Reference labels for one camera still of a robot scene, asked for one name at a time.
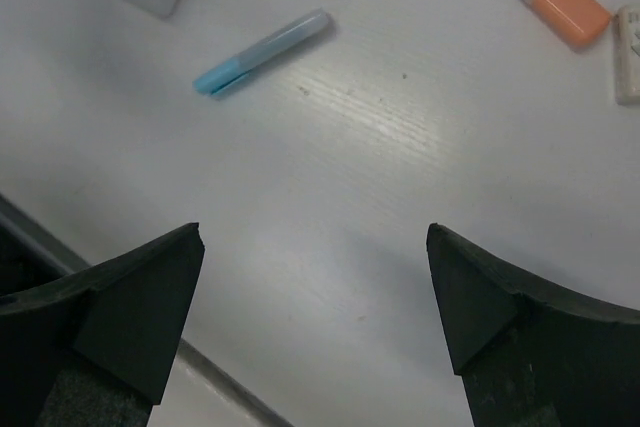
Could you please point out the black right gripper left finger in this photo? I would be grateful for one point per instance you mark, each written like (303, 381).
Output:
(96, 347)

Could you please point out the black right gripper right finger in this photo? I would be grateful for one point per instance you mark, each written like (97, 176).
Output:
(531, 352)

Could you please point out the blue highlighter marker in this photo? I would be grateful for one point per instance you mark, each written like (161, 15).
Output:
(233, 70)

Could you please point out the staples box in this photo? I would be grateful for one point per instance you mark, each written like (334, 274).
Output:
(626, 55)

